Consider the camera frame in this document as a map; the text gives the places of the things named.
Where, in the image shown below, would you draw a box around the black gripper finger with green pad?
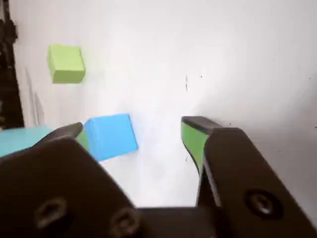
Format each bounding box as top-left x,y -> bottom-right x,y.
181,116 -> 317,238
0,121 -> 143,238

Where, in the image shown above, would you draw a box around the blue lego block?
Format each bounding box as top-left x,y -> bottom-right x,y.
83,113 -> 139,162

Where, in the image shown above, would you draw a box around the green lego block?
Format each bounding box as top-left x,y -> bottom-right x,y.
47,44 -> 86,84

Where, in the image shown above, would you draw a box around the teal whale-shaped bin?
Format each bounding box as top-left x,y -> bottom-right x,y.
0,125 -> 54,158

